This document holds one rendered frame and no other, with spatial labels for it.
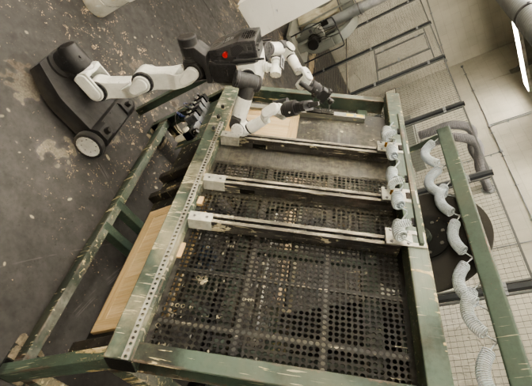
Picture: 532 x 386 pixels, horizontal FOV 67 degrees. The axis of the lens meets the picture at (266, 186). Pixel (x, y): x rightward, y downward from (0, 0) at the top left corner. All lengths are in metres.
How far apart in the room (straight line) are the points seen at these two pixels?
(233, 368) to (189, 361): 0.17
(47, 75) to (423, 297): 2.47
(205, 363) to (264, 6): 5.56
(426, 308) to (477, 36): 10.46
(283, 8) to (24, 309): 5.27
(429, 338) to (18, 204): 2.21
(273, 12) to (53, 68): 4.20
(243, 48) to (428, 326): 1.68
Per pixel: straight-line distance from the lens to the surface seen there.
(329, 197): 2.25
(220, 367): 1.68
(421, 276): 1.97
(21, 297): 2.56
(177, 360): 1.72
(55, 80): 2.93
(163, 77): 2.68
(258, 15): 6.59
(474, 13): 11.68
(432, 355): 1.78
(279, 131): 2.76
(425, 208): 2.95
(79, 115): 2.91
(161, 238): 2.06
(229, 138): 2.62
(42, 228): 2.69
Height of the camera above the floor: 2.21
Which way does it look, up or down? 26 degrees down
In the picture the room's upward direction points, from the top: 71 degrees clockwise
